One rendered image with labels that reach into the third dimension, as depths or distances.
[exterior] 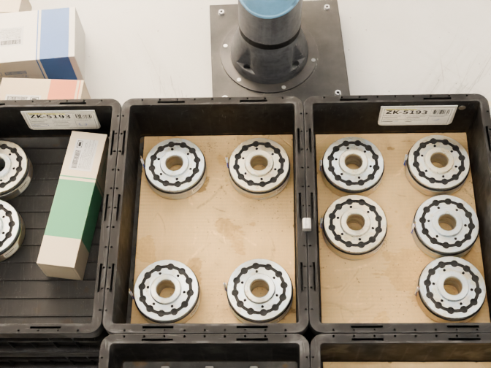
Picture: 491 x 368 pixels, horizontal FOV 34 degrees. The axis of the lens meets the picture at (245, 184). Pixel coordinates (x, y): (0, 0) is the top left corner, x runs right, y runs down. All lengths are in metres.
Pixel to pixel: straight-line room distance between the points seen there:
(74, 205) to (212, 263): 0.24
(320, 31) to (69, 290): 0.72
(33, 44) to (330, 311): 0.78
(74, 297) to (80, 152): 0.24
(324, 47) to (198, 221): 0.48
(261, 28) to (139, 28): 0.36
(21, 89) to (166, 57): 0.30
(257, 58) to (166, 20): 0.29
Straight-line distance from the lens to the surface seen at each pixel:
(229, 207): 1.36
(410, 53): 1.69
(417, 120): 1.40
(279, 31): 1.48
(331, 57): 1.62
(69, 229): 1.32
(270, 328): 1.18
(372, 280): 1.32
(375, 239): 1.31
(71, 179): 1.36
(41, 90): 1.60
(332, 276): 1.32
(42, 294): 1.36
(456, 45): 1.72
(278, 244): 1.33
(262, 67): 1.54
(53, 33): 1.66
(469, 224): 1.35
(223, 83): 1.57
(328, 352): 1.23
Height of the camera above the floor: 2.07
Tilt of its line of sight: 64 degrees down
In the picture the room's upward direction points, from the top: 5 degrees counter-clockwise
